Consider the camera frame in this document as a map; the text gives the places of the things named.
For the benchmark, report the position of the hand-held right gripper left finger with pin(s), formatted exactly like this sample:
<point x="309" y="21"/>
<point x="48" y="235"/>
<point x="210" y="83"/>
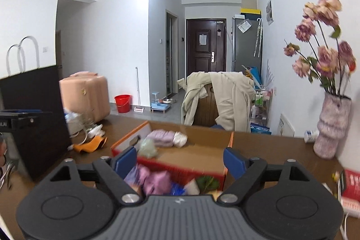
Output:
<point x="127" y="162"/>

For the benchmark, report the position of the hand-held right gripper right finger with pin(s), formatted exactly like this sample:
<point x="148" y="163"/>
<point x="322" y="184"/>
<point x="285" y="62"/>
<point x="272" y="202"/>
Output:
<point x="233" y="162"/>

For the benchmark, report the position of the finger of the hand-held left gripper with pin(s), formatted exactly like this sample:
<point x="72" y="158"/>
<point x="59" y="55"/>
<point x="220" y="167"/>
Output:
<point x="32" y="122"/>

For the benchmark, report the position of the red cardboard box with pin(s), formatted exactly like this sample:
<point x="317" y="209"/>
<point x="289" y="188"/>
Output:
<point x="191" y="157"/>

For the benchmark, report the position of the pale green soft item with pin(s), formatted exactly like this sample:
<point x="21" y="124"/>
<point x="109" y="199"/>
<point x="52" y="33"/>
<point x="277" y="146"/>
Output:
<point x="148" y="148"/>

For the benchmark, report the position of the white soft cloth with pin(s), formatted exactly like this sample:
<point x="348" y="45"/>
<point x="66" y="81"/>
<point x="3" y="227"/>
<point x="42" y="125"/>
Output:
<point x="180" y="139"/>

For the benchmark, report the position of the purple satin bow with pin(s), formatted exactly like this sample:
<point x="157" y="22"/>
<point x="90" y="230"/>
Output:
<point x="153" y="181"/>

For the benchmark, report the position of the orange cap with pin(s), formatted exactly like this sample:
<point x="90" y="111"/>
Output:
<point x="91" y="145"/>

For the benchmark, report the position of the folded purple cloth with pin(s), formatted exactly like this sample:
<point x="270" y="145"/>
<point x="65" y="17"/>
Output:
<point x="161" y="138"/>

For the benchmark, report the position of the blue cardboard carton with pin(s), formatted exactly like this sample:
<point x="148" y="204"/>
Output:
<point x="260" y="128"/>

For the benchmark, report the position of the white plush toy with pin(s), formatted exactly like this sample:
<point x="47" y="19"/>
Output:
<point x="192" y="188"/>

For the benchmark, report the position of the white power strip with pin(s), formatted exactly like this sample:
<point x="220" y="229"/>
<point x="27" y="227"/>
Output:
<point x="90" y="131"/>

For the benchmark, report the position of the small blue fabric item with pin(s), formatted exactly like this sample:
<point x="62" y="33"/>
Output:
<point x="177" y="189"/>

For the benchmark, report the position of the pink hard suitcase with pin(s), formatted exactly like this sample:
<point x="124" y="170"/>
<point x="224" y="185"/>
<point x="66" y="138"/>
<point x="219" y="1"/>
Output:
<point x="84" y="96"/>

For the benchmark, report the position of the red plastic bucket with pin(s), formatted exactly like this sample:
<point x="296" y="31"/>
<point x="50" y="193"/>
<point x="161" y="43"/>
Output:
<point x="122" y="104"/>

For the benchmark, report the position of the brown wooden chair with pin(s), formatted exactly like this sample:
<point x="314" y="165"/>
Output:
<point x="206" y="107"/>

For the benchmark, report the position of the beige coat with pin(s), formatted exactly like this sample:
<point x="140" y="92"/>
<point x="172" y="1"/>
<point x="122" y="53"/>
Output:
<point x="230" y="99"/>

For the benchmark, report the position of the storage rack with bottles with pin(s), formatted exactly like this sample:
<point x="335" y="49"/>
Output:
<point x="260" y="105"/>

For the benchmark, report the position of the blue pet feeder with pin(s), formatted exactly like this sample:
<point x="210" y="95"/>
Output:
<point x="159" y="106"/>

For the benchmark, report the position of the white mop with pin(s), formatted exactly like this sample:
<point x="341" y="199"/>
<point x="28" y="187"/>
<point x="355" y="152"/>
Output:
<point x="137" y="93"/>

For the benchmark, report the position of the small white bottle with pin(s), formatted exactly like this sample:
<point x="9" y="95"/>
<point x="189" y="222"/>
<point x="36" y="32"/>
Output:
<point x="310" y="136"/>

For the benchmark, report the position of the small yellow object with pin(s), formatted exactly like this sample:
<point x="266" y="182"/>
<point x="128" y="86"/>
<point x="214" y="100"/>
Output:
<point x="335" y="176"/>

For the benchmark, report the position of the pink textured vase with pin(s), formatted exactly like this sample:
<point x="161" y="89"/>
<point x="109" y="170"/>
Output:
<point x="333" y="127"/>

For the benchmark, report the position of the dark brown door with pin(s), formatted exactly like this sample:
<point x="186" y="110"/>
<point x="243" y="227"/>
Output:
<point x="206" y="60"/>

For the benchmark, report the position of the grey refrigerator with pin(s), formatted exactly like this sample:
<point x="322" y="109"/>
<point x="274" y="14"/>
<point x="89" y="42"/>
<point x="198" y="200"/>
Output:
<point x="244" y="48"/>

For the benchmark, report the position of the red cigarette pack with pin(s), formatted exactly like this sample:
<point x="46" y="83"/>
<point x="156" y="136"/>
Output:
<point x="351" y="186"/>

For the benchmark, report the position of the paper sheet on door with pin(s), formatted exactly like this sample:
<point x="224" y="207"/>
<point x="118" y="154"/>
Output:
<point x="202" y="39"/>

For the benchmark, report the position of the white folded umbrella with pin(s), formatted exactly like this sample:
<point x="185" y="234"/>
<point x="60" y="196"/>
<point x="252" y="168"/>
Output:
<point x="258" y="37"/>

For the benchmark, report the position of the white charger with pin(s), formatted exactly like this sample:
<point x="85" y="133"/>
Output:
<point x="351" y="212"/>

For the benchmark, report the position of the dried pink flower bouquet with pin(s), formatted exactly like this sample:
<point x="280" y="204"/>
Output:
<point x="326" y="57"/>

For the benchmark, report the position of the yellow and dark flat box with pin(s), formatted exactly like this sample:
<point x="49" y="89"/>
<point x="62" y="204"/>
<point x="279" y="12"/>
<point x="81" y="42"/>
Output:
<point x="250" y="11"/>

